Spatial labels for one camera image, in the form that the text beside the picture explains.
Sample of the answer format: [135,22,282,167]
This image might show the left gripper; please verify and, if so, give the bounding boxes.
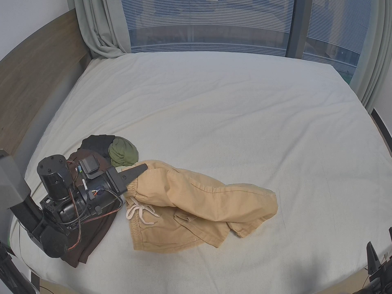
[78,162,149,217]

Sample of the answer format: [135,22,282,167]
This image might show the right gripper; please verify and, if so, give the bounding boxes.
[366,227,392,287]

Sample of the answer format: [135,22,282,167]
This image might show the tan shorts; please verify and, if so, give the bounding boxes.
[123,159,279,252]

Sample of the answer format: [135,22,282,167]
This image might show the bed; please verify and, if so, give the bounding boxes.
[0,8,392,294]

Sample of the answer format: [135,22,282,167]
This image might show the green garment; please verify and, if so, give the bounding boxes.
[108,136,139,168]

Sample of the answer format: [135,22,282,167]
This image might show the black garment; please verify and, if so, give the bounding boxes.
[80,134,116,159]

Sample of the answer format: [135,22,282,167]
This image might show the brown garment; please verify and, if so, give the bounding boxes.
[59,150,125,268]

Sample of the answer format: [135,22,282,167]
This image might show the grey-green curtain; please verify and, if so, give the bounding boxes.
[349,0,392,111]
[64,0,132,59]

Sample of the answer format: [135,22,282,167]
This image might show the window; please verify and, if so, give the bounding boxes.
[118,0,373,76]

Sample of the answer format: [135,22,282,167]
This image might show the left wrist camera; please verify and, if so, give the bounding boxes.
[79,155,102,180]

